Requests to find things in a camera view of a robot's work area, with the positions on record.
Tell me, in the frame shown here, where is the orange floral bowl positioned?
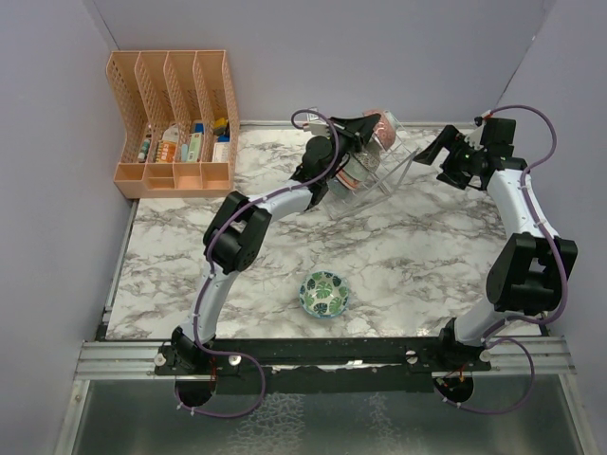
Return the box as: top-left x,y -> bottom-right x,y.
336,170 -> 360,191

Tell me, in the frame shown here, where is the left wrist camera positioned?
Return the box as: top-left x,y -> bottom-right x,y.
303,114 -> 331,137

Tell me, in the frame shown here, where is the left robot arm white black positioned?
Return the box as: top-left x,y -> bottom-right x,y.
171,109 -> 381,374

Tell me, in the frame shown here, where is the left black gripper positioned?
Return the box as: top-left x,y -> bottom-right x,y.
322,114 -> 379,183

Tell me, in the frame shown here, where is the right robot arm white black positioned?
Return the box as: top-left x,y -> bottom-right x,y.
415,117 -> 578,371

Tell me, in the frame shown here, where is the brown line pattern bowl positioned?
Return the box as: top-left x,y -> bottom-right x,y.
355,143 -> 383,173

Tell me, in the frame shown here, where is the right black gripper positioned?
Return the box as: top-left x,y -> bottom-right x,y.
414,126 -> 486,191

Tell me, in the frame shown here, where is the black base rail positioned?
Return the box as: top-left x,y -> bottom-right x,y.
155,335 -> 490,394

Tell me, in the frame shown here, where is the small bottle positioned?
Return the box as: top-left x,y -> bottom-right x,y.
138,134 -> 152,163

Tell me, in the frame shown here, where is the green line pattern bowl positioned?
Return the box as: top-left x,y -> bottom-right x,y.
344,157 -> 371,182

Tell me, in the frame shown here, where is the green leaf bowl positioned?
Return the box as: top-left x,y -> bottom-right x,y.
299,270 -> 351,319

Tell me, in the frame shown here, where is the yellow black object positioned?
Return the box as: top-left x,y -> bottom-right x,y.
212,118 -> 230,136

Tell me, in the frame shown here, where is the white wire dish rack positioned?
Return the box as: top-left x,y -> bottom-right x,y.
322,121 -> 419,220

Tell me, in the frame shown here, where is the orange plastic file organizer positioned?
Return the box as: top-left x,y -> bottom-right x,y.
106,50 -> 240,199

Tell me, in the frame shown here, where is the orange white carton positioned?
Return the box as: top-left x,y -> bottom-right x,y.
156,123 -> 179,163

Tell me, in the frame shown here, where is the green white box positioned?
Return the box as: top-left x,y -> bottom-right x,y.
181,132 -> 204,163

